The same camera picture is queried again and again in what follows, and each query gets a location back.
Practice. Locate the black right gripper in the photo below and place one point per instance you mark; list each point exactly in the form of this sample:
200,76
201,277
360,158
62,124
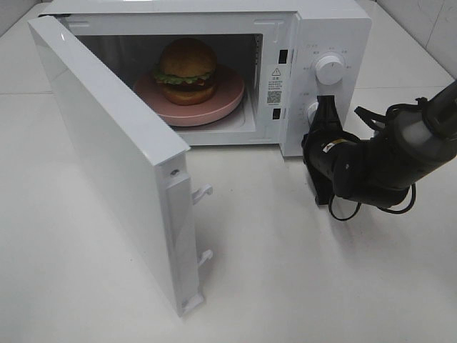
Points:
330,153

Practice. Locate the white timer knob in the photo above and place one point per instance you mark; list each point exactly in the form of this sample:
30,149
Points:
311,112

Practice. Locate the pink plate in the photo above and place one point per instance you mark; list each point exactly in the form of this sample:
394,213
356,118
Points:
228,95

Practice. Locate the burger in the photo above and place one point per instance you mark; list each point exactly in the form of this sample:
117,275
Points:
186,72

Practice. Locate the white microwave door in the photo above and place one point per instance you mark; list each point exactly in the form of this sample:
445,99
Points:
133,158

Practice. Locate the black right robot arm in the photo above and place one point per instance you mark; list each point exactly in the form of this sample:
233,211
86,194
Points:
410,141

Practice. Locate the upper white power knob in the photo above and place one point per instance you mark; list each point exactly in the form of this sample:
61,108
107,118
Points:
329,69

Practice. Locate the warning label sticker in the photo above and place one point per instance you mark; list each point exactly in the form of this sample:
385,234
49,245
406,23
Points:
275,85

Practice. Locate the white microwave oven body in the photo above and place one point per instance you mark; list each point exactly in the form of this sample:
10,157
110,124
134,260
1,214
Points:
248,36

